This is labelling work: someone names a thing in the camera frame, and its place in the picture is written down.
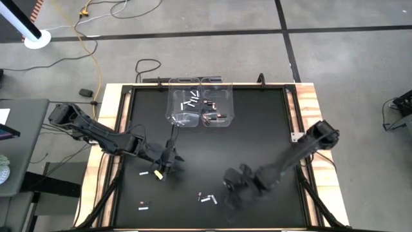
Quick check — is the grey side desk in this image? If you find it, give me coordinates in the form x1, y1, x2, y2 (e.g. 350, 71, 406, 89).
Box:
0, 98, 50, 198

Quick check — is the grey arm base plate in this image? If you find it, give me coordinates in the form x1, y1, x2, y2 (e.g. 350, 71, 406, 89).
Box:
290, 131, 305, 144

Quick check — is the white black pole stand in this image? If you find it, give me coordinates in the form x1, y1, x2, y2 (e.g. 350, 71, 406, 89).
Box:
0, 0, 52, 50

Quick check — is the black table mat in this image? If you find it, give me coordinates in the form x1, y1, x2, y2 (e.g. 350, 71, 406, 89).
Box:
115, 88, 308, 230

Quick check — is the orange striped panel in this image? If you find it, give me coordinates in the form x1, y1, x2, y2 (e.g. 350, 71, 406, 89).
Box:
21, 0, 44, 43

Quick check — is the looped black floor cable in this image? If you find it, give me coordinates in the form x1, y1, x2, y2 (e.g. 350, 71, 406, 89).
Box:
134, 58, 162, 84

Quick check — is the white patterned object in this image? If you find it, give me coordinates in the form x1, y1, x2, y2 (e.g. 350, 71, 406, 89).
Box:
0, 154, 11, 186

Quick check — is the white paper sheet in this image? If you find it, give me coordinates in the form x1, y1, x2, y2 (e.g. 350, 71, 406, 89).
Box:
0, 108, 11, 126

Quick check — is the dark tablet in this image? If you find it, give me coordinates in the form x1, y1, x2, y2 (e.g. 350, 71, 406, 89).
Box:
0, 124, 21, 141

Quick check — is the long black floor cable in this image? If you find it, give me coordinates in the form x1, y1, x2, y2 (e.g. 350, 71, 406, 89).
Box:
0, 14, 98, 72

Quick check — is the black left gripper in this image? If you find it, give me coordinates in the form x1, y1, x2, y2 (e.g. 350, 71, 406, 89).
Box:
141, 141, 185, 182

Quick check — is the black desk foot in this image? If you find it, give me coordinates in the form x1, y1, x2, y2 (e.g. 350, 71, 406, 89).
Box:
19, 162, 82, 198

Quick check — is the black device cable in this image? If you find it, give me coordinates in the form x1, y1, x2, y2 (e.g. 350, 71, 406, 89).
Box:
381, 97, 412, 132

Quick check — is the black floor device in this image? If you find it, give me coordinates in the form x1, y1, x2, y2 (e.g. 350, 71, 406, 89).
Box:
391, 89, 412, 118

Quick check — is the yellow extension cable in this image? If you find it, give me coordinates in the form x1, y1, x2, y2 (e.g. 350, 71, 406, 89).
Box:
51, 0, 103, 119

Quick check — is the clear plastic bin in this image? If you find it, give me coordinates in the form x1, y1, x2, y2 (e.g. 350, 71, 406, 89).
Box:
199, 76, 234, 128
165, 77, 203, 128

